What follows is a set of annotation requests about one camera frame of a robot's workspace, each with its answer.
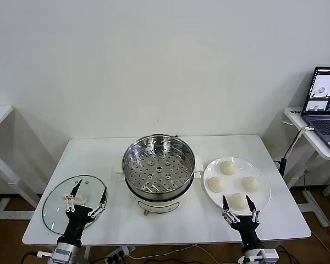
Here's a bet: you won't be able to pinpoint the white laptop stand table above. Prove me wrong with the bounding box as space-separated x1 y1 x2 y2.
283 106 330 228

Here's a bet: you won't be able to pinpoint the steel steamer basket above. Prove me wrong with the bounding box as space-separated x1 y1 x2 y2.
122 133 196 196

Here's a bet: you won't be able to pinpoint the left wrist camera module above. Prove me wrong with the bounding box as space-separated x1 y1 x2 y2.
36 250 56 260

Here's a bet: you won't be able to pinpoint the grey open laptop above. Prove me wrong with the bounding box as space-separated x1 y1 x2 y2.
301 65 330 153

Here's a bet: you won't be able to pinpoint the black upright pole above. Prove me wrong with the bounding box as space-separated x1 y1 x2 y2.
273 157 288 177

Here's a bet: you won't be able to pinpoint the white electric cooking pot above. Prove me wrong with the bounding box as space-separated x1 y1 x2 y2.
114 154 205 217

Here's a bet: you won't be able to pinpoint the white laptop cable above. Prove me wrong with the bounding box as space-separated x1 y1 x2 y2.
287 125 316 161

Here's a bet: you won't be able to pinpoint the white steamed baozi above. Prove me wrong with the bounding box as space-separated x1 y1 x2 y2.
241 175 262 193
229 192 249 212
219 160 237 176
207 176 227 194

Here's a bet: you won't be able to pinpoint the white power strip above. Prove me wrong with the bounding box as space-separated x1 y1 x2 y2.
103 245 137 264

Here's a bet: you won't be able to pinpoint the white round plate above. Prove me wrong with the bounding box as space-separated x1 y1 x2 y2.
202 156 272 216

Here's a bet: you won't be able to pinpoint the black floor cables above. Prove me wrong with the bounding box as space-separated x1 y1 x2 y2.
274 244 302 264

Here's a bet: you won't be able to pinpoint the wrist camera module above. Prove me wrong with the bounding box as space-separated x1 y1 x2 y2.
260 248 280 263
36 250 56 260

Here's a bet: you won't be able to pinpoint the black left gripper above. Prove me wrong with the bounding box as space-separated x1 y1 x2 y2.
63 179 108 240

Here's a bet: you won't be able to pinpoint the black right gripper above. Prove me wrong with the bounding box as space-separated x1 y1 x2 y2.
221 195 262 246

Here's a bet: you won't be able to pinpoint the white floor cord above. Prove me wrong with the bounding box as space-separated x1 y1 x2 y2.
126 243 196 259

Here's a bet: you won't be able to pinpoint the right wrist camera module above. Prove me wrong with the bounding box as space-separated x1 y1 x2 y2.
260 248 280 263

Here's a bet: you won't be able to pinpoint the glass pot lid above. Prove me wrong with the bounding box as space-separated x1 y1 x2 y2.
41 173 108 236

